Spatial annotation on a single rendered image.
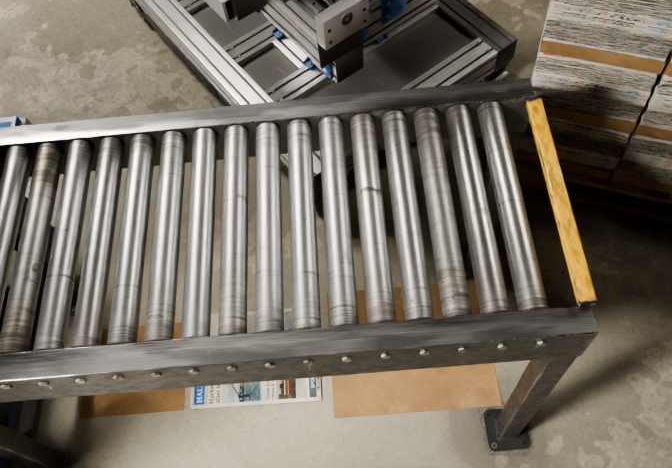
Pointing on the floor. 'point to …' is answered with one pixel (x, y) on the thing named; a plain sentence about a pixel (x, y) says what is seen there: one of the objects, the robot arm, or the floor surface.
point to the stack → (605, 84)
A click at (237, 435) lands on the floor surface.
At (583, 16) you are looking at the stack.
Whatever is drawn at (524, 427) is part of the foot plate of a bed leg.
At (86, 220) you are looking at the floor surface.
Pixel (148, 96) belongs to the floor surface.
